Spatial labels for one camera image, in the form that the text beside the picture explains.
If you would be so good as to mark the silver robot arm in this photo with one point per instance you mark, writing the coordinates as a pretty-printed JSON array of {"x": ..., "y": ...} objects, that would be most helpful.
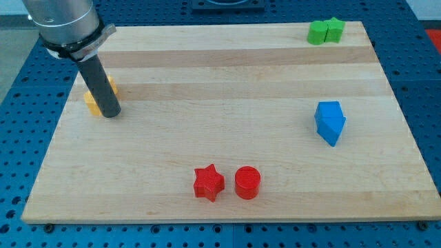
[{"x": 69, "y": 28}]

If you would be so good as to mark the yellow heart block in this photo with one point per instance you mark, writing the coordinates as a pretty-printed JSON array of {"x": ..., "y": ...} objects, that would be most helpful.
[{"x": 91, "y": 103}]

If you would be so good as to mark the wooden board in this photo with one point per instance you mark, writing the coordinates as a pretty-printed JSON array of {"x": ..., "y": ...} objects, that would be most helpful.
[{"x": 234, "y": 95}]

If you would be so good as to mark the red cylinder block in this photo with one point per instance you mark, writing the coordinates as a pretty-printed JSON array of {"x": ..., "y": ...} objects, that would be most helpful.
[{"x": 247, "y": 182}]

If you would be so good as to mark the red star block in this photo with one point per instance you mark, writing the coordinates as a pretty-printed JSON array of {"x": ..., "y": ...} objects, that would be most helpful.
[{"x": 208, "y": 183}]

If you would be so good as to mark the blue cube block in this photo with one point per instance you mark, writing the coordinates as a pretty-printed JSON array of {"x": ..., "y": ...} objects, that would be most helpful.
[{"x": 328, "y": 109}]

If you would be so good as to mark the blue triangular block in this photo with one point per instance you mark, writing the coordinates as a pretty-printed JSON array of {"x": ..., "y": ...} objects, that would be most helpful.
[{"x": 330, "y": 128}]

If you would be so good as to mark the green rounded block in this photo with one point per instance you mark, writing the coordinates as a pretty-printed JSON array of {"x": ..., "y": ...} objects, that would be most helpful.
[{"x": 317, "y": 32}]

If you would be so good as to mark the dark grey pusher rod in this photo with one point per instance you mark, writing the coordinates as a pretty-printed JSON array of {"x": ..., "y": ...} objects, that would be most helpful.
[{"x": 99, "y": 86}]

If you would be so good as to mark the green star block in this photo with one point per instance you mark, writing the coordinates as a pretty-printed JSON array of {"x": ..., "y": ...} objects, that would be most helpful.
[{"x": 335, "y": 30}]

